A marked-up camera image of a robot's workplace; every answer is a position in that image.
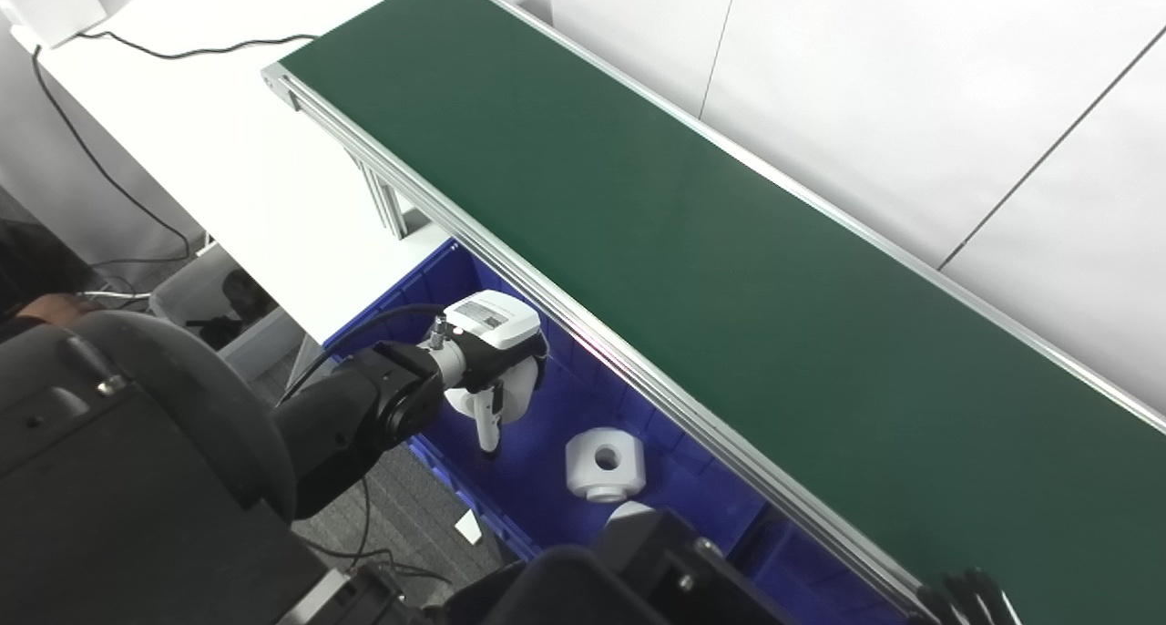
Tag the white hexagonal plastic part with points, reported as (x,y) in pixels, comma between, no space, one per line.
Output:
(583,470)
(629,513)
(519,397)

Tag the green conveyor belt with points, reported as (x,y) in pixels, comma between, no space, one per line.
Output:
(729,242)
(583,329)

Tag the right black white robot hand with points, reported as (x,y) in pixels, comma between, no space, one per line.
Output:
(970,602)

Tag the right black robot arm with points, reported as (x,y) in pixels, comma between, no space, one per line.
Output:
(619,579)

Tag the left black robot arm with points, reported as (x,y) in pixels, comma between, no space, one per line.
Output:
(364,415)

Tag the person with dark hair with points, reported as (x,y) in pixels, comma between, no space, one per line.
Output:
(32,270)

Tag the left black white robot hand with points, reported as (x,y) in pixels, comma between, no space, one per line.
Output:
(496,333)

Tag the white box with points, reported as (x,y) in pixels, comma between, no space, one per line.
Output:
(55,5)

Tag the black robot torso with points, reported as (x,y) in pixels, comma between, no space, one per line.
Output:
(118,479)

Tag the blue plastic bin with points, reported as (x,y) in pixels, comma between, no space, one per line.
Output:
(537,461)
(802,579)

